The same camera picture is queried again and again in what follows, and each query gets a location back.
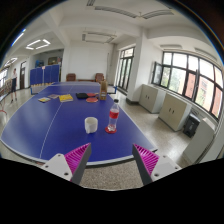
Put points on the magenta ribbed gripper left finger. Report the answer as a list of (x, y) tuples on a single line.
[(70, 166)]

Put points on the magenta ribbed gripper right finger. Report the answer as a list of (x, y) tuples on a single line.
[(152, 166)]

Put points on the clear water bottle red label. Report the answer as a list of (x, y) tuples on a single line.
[(113, 116)]

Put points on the white cup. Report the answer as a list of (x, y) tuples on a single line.
[(91, 125)]

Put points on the blue ping pong table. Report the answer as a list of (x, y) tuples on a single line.
[(39, 130)]

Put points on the red round coaster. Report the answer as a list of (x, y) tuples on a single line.
[(110, 132)]

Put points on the beige cabinet near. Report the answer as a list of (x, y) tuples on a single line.
[(174, 112)]

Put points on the beige cabinet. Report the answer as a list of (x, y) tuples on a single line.
[(174, 112), (152, 98)]

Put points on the white cabinet right foreground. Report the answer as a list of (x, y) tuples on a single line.
[(202, 138)]

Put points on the black trash bin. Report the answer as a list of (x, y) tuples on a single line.
[(191, 125)]

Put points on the red ping pong paddle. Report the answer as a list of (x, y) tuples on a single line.
[(92, 100)]

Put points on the beige cabinet far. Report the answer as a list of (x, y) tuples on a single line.
[(152, 98)]

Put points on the black pouch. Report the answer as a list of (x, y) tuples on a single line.
[(81, 95)]

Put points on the grey flat book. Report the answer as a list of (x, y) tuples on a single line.
[(53, 96)]

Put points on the small yellow blue book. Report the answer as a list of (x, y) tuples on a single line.
[(44, 99)]

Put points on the brown armchair left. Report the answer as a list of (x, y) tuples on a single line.
[(70, 77)]

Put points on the brown armchair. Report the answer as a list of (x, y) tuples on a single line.
[(70, 77), (99, 77)]

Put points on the brown armchair right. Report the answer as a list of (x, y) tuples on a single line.
[(99, 77)]

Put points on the blue folded partition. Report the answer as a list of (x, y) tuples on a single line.
[(44, 75)]

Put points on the person in white shirt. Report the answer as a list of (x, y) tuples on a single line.
[(14, 85)]

